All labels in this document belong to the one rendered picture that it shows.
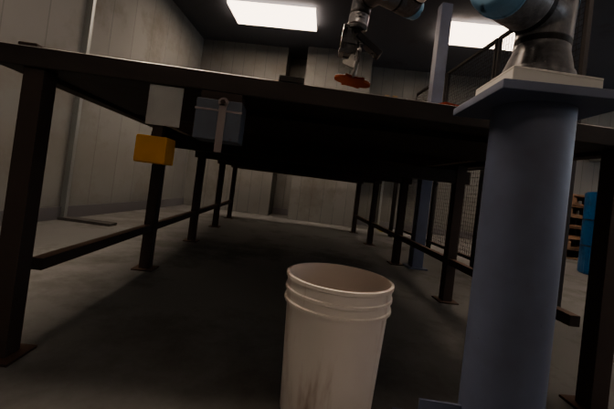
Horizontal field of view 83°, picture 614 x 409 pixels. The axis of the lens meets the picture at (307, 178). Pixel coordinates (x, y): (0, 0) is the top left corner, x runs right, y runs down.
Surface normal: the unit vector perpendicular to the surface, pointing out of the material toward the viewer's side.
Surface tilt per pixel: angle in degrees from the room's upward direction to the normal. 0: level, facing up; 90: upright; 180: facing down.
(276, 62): 90
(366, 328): 93
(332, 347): 93
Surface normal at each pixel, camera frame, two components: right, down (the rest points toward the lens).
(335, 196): -0.05, -0.03
